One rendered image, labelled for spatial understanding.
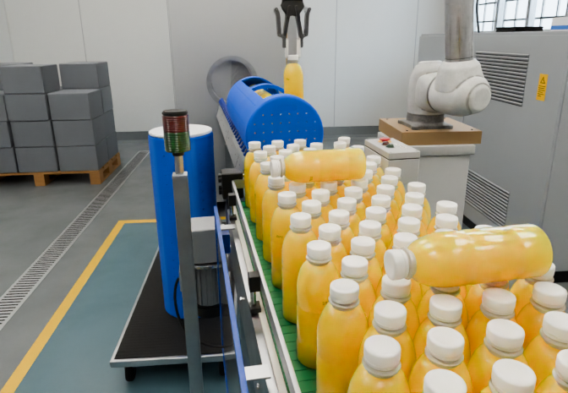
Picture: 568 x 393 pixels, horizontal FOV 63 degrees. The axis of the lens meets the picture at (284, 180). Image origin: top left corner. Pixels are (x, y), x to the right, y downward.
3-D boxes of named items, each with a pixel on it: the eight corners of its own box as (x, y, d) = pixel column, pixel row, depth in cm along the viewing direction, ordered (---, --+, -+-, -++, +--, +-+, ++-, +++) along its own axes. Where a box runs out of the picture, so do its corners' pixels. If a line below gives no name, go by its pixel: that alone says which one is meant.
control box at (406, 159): (390, 166, 159) (392, 136, 156) (417, 182, 140) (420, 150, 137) (363, 167, 157) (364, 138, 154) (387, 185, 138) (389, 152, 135)
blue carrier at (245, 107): (280, 128, 253) (279, 75, 245) (324, 171, 171) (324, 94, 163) (227, 131, 248) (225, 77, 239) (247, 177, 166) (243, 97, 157)
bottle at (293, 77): (292, 111, 178) (291, 61, 173) (307, 111, 174) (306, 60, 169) (281, 112, 172) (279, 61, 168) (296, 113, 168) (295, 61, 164)
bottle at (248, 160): (259, 199, 156) (258, 144, 151) (270, 204, 151) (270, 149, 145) (241, 203, 152) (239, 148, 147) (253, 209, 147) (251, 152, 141)
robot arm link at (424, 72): (429, 108, 209) (434, 58, 202) (456, 115, 192) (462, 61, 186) (398, 111, 204) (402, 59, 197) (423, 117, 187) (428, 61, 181)
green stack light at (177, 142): (190, 146, 119) (189, 128, 118) (190, 152, 113) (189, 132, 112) (165, 148, 118) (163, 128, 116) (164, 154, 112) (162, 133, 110)
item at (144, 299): (240, 238, 342) (239, 220, 338) (236, 383, 200) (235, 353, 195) (169, 242, 339) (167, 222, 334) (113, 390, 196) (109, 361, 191)
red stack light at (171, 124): (189, 127, 118) (188, 111, 116) (189, 132, 112) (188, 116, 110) (163, 128, 116) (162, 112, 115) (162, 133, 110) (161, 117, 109)
